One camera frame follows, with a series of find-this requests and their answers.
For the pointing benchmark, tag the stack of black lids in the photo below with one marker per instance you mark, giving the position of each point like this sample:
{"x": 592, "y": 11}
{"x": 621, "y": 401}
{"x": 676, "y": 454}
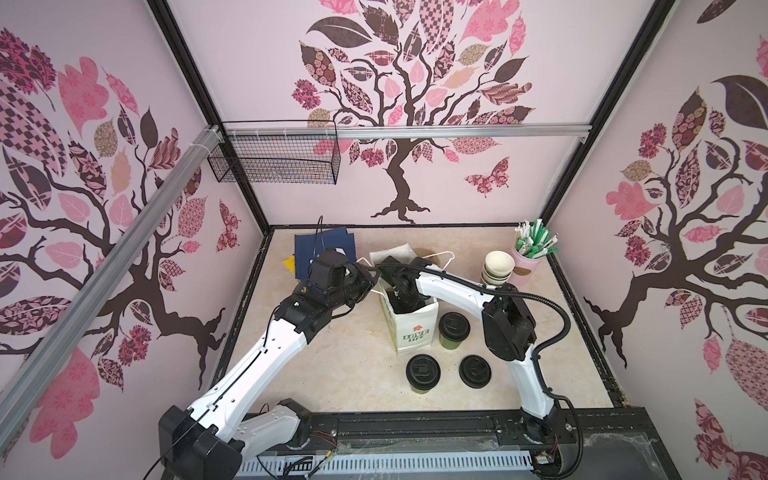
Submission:
{"x": 475, "y": 372}

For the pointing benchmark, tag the dark blue napkins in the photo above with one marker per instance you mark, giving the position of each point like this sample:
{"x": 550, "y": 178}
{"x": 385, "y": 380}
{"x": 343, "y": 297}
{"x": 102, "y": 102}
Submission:
{"x": 308, "y": 247}

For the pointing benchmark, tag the bundle of wrapped straws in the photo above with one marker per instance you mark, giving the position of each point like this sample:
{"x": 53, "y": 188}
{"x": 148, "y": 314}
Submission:
{"x": 534, "y": 240}

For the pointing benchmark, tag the white slotted cable duct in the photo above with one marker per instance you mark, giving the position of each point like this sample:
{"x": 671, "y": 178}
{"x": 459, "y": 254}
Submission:
{"x": 358, "y": 465}

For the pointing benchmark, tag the aluminium rail back wall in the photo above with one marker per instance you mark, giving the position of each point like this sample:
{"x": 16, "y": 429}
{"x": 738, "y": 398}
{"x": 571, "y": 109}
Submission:
{"x": 407, "y": 132}

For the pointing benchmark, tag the aluminium rail wall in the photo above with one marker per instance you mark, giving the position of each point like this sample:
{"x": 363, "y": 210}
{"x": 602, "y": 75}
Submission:
{"x": 407, "y": 132}
{"x": 29, "y": 383}

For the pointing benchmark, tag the black wire basket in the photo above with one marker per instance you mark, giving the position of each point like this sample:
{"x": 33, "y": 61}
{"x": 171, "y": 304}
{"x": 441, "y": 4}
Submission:
{"x": 278, "y": 151}

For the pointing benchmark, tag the pink straw holder cup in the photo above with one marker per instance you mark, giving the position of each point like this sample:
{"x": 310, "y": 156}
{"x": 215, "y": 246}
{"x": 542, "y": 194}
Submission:
{"x": 523, "y": 270}

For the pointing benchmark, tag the stack of paper cups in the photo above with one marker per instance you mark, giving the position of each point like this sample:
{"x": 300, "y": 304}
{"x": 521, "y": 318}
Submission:
{"x": 497, "y": 268}

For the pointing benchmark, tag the yellow napkins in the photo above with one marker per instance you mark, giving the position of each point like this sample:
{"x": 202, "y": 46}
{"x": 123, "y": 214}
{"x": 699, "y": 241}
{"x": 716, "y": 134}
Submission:
{"x": 290, "y": 264}

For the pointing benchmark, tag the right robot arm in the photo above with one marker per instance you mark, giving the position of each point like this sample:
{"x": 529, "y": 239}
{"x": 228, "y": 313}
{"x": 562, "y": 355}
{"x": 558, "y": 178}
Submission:
{"x": 509, "y": 332}

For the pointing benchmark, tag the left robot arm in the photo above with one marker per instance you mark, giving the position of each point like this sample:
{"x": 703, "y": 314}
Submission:
{"x": 212, "y": 437}

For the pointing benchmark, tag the green paper coffee cup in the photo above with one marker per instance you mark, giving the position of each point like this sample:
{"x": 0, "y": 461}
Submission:
{"x": 449, "y": 343}

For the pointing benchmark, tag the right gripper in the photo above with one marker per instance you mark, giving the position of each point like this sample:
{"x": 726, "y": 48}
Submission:
{"x": 391, "y": 300}

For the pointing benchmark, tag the aluminium rail left wall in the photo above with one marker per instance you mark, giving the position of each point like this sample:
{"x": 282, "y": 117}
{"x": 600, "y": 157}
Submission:
{"x": 29, "y": 383}

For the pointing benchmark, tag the white illustrated paper bag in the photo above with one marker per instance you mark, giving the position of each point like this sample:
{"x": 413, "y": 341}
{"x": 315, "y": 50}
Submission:
{"x": 410, "y": 328}

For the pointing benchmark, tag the black cup lid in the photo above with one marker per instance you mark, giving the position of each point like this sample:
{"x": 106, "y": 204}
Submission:
{"x": 454, "y": 327}
{"x": 423, "y": 370}

